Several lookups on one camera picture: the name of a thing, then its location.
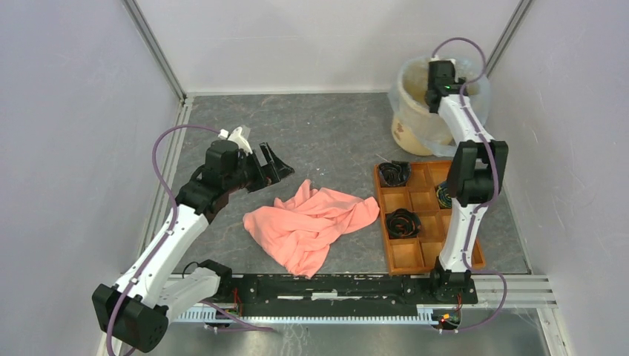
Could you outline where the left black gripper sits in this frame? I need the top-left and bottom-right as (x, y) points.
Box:
(225, 142), (294, 194)

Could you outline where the yellow trash bin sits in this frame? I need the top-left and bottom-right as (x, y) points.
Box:
(387, 55), (491, 157)

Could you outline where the blue plastic trash bag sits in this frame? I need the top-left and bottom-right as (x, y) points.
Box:
(386, 55), (491, 158)

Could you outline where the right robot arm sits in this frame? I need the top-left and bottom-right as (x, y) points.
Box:
(426, 59), (509, 303)

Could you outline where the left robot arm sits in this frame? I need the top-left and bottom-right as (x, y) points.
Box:
(91, 139), (294, 352)

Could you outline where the pink cloth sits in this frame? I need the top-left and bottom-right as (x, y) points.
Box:
(243, 179), (380, 278)

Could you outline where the black rolled sock top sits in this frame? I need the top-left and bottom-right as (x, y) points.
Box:
(378, 161), (412, 188)

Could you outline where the orange compartment tray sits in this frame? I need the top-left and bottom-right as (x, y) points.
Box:
(372, 160), (486, 277)

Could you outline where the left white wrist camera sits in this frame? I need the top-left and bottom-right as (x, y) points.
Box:
(217, 125), (253, 154)

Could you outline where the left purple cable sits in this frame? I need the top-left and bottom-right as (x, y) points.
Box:
(105, 124), (222, 356)

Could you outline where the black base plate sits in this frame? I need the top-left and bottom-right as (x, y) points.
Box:
(208, 274), (478, 317)

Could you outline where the aluminium frame rail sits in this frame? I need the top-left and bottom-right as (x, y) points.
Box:
(157, 274), (558, 325)

